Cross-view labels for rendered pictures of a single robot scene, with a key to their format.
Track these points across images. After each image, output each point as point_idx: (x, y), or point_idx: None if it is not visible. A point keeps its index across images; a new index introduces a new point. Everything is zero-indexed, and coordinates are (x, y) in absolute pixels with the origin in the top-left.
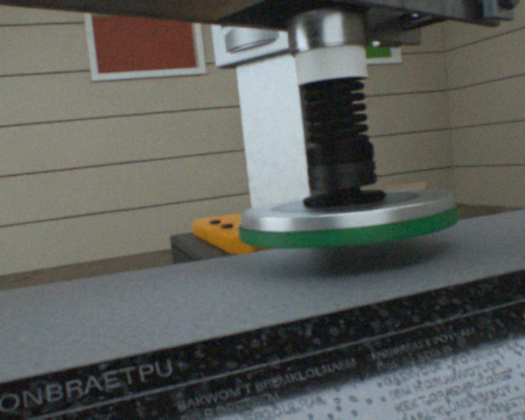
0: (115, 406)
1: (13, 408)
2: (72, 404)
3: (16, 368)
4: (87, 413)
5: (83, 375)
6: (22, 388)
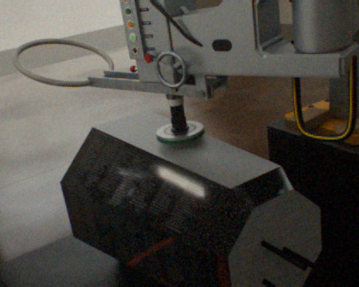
0: (118, 145)
1: (114, 140)
2: (116, 143)
3: (119, 136)
4: (116, 144)
5: (119, 140)
6: (115, 138)
